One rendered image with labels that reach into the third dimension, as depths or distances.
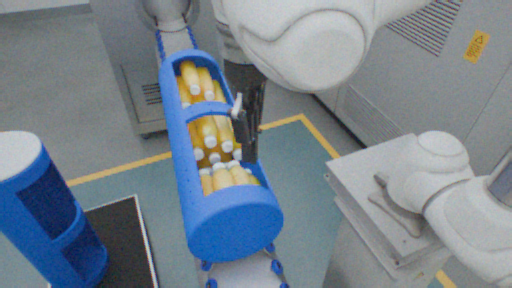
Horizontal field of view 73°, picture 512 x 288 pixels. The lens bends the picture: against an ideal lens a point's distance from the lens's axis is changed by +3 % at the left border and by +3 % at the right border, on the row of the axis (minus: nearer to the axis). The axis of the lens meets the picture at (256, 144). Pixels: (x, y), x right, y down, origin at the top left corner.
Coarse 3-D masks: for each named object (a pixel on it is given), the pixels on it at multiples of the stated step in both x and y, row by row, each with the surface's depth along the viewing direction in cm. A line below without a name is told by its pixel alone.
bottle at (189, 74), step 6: (186, 60) 149; (180, 66) 149; (186, 66) 146; (192, 66) 146; (186, 72) 143; (192, 72) 142; (186, 78) 140; (192, 78) 139; (198, 78) 141; (186, 84) 140; (192, 84) 138; (198, 84) 140
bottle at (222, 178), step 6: (216, 168) 104; (222, 168) 105; (216, 174) 101; (222, 174) 100; (228, 174) 101; (216, 180) 99; (222, 180) 99; (228, 180) 99; (234, 180) 101; (216, 186) 98; (222, 186) 97
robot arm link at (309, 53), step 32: (224, 0) 33; (256, 0) 27; (288, 0) 25; (320, 0) 25; (352, 0) 25; (384, 0) 31; (416, 0) 33; (256, 32) 27; (288, 32) 25; (320, 32) 25; (352, 32) 25; (256, 64) 30; (288, 64) 27; (320, 64) 27; (352, 64) 27
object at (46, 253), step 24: (48, 168) 152; (0, 192) 122; (24, 192) 157; (48, 192) 164; (0, 216) 130; (24, 216) 133; (48, 216) 173; (72, 216) 178; (24, 240) 142; (48, 240) 146; (72, 240) 156; (96, 240) 191; (48, 264) 156; (72, 264) 190; (96, 264) 189
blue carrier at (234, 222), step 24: (168, 72) 140; (216, 72) 159; (168, 96) 131; (168, 120) 125; (192, 120) 116; (192, 168) 100; (192, 192) 95; (216, 192) 91; (240, 192) 90; (264, 192) 94; (192, 216) 91; (216, 216) 88; (240, 216) 91; (264, 216) 94; (192, 240) 92; (216, 240) 95; (240, 240) 99; (264, 240) 103
